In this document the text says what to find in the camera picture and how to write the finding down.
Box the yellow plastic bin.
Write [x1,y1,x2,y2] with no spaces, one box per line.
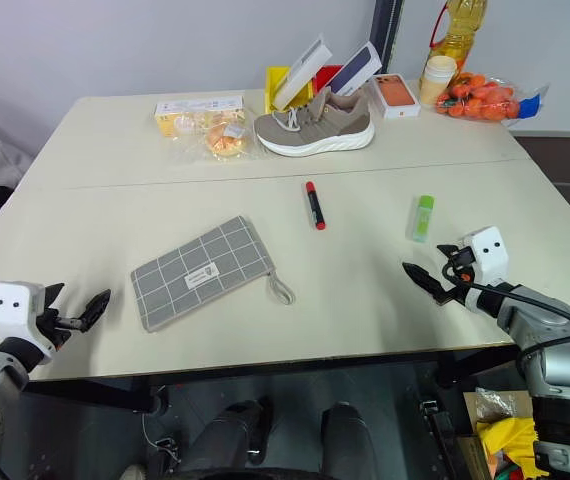
[264,64,315,116]

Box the brown cardboard box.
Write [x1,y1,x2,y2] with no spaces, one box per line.
[457,387,536,480]

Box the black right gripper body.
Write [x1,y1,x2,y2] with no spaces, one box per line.
[442,245,481,304]

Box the dark rounded right leg shape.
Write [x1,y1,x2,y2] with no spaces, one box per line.
[319,401,375,480]

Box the taupe sneaker with white sole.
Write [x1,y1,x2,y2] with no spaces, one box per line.
[253,88,377,158]

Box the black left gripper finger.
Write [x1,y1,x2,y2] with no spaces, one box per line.
[77,288,113,332]
[43,282,66,312]

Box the red plastic bin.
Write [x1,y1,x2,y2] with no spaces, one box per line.
[313,64,345,92]

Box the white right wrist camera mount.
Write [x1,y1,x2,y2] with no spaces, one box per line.
[459,225,509,290]

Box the beige paper cup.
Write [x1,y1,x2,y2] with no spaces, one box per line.
[419,55,459,107]

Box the bag of orange tangerines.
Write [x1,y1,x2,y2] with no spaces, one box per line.
[433,71,526,124]

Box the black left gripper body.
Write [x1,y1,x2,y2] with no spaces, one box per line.
[34,298,90,353]

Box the dark rounded leg shape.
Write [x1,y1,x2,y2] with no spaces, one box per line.
[319,401,375,480]
[182,397,274,474]

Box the yellow cooking oil bottle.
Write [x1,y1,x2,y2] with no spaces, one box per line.
[425,0,490,77]

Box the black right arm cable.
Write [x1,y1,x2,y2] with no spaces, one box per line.
[442,261,570,374]

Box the long white cardboard box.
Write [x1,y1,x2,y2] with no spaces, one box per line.
[270,33,334,111]

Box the yellow cloth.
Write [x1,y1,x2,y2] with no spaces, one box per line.
[473,416,537,480]

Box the dark metal pillar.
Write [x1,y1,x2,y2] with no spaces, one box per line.
[371,0,399,77]

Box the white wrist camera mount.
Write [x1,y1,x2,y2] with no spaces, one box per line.
[459,225,509,290]
[0,281,57,362]

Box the orange and white phone box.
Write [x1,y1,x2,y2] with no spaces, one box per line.
[371,73,423,120]

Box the dark rounded left leg shape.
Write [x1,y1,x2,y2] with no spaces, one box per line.
[182,397,274,474]

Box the green glue stick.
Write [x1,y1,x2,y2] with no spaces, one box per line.
[406,195,436,245]

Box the yellow bread package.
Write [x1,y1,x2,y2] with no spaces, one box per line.
[154,94,247,139]

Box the grey checked pouch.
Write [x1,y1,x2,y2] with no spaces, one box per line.
[130,215,297,334]

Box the black table frame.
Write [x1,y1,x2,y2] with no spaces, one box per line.
[19,344,521,416]

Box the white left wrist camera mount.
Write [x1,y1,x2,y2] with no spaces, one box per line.
[0,281,57,362]

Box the navy and white phone box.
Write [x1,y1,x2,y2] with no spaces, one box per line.
[331,42,384,98]

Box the bun in clear bag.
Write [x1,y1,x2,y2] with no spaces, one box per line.
[173,121,262,165]

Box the red and black marker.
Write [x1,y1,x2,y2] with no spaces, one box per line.
[305,180,329,232]

